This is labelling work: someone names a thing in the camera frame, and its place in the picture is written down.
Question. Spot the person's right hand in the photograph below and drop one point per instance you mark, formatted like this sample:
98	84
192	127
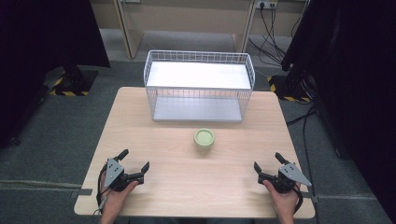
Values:
284	202

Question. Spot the person's left hand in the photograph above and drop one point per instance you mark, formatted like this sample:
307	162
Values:
115	199

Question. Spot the green cup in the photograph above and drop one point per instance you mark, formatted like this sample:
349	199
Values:
204	139

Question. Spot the black stand base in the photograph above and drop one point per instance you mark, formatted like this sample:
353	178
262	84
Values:
73	81
294	85

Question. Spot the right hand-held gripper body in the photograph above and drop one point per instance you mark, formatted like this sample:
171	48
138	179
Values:
288	177

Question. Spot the beige wooden desk frame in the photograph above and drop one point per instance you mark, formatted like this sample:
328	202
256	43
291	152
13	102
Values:
186	21

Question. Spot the white power strip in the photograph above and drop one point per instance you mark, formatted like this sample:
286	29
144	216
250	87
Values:
266	4

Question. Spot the dark curtain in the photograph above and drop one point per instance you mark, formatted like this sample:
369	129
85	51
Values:
46	62
351	93

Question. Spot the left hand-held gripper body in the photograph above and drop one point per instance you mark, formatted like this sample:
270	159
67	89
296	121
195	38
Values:
113	174

